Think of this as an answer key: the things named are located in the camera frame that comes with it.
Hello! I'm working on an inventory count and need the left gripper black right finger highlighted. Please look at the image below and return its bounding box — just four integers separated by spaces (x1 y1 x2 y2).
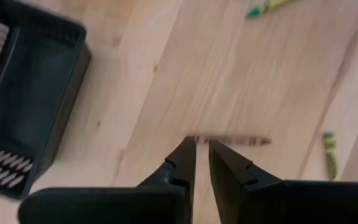
209 139 358 224

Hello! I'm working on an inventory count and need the black slotted plastic basket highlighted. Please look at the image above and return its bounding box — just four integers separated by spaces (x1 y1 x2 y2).
0 0 92 200

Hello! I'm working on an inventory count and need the brown crayon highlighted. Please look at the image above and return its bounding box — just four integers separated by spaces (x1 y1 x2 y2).
194 135 272 147

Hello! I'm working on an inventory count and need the green crayon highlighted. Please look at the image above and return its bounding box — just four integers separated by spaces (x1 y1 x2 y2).
246 0 301 19
321 131 341 182

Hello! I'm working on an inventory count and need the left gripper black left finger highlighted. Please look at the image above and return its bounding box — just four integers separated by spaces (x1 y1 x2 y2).
17 136 198 224

